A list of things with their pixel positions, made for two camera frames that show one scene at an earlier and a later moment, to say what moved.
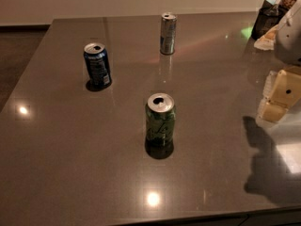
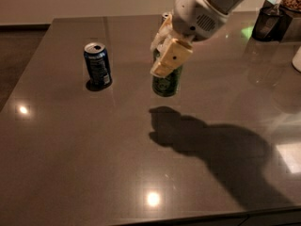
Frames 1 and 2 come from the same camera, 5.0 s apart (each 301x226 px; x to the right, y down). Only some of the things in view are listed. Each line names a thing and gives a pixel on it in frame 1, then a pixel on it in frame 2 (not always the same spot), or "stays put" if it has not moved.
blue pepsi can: [98, 64] stays put
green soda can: [160, 121] → [168, 86]
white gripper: [290, 40] → [195, 14]
